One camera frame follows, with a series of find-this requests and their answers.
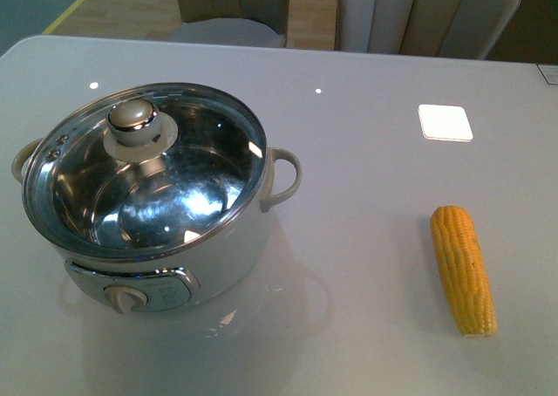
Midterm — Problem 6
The glass lid with beige knob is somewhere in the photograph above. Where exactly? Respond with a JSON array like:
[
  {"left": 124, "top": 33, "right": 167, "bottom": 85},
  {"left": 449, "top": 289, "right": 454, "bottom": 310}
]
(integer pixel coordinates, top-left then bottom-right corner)
[{"left": 23, "top": 83, "right": 267, "bottom": 260}]

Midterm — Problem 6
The yellow corn cob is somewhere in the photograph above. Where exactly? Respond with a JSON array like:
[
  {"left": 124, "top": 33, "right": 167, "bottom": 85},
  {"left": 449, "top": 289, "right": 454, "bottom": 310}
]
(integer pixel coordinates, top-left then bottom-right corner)
[{"left": 430, "top": 205, "right": 498, "bottom": 338}]

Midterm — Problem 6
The white electric cooking pot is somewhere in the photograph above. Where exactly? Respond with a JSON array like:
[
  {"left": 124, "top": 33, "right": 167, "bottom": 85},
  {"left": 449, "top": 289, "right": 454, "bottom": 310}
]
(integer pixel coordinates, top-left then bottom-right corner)
[{"left": 11, "top": 99, "right": 301, "bottom": 313}]

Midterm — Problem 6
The beige upholstered chair left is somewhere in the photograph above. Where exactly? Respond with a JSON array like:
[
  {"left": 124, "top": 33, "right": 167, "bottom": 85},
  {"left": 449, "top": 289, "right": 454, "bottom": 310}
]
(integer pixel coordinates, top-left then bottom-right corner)
[{"left": 168, "top": 0, "right": 289, "bottom": 48}]

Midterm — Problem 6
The beige upholstered chair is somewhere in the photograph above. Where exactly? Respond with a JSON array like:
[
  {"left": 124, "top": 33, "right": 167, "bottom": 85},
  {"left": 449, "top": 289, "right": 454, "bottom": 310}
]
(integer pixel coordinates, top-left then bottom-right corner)
[
  {"left": 335, "top": 0, "right": 521, "bottom": 59},
  {"left": 168, "top": 0, "right": 289, "bottom": 48}
]

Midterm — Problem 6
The beige upholstered chair right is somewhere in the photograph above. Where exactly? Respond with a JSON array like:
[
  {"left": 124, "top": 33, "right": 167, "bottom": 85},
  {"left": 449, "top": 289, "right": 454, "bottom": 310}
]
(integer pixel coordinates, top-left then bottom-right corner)
[{"left": 335, "top": 0, "right": 521, "bottom": 59}]

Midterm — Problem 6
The label sticker on table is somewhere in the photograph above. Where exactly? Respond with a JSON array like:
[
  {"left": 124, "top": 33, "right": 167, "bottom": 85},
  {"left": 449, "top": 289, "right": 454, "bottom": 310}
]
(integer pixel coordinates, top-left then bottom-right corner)
[{"left": 537, "top": 64, "right": 558, "bottom": 85}]

